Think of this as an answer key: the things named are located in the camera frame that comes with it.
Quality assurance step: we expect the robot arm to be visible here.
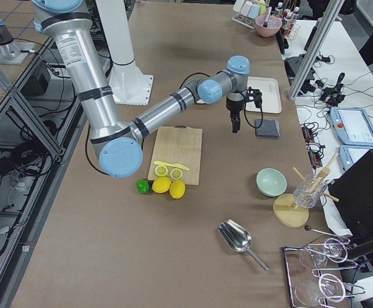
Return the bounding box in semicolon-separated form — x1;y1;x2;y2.
0;19;27;65

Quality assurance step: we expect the blue teach pendant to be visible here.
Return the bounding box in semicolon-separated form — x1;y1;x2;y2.
338;145;369;171
329;107;373;147

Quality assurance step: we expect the green lime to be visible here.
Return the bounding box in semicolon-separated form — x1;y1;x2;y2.
136;179;151;194

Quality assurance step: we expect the bamboo cutting board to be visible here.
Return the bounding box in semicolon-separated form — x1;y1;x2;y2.
147;126;203;185

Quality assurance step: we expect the cream rabbit tray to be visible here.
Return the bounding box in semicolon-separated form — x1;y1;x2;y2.
247;76;282;114

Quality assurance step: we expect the metal tongs handle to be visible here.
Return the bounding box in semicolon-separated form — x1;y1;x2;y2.
263;6;272;28

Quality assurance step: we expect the lower lemon half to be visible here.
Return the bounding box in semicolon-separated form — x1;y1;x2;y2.
154;165;169;177

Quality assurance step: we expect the black monitor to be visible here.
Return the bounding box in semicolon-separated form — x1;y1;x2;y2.
329;150;373;239

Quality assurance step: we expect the wire glass rack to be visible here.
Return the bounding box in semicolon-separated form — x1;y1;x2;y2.
282;237;366;307

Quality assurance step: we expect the whole lemon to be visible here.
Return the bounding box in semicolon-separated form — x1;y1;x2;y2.
169;180;186;199
152;177;172;194

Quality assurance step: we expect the pastel cup holder rack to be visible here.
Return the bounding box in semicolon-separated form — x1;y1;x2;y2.
232;0;269;29

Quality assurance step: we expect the folded grey cloth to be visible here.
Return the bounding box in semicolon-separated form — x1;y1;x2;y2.
254;118;280;139

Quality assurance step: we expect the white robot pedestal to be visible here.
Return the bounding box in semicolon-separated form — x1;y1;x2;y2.
96;0;153;105

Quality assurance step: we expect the wooden cup stand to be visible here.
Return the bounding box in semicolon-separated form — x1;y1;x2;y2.
273;153;339;227

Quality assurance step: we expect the mint green bowl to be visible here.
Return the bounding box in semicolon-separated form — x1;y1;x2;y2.
256;168;287;197

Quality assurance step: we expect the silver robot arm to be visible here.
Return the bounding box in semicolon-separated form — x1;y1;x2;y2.
32;1;250;178

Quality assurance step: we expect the upper whole lemon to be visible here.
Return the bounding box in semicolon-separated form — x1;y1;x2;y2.
169;180;186;199

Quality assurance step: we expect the pink ice bowl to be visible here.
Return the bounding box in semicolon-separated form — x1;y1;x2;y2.
255;15;282;38

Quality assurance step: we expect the lemon half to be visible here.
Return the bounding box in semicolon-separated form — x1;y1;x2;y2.
154;165;169;177
169;168;183;180

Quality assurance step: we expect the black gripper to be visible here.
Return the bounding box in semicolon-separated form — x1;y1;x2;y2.
226;92;246;133

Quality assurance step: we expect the aluminium frame post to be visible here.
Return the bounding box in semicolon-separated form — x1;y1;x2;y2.
288;0;344;101

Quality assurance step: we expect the upper lemon half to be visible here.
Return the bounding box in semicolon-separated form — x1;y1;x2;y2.
169;168;183;180

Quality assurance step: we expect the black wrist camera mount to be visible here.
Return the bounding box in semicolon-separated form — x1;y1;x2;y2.
246;87;263;110

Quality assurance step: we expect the crystal glass cup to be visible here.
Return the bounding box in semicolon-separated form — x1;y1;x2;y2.
294;174;327;209

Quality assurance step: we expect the lower whole lemon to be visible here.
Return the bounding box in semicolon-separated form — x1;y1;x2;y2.
152;177;172;194

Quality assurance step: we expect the yellow plastic knife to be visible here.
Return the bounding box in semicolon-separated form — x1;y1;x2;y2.
154;160;190;171

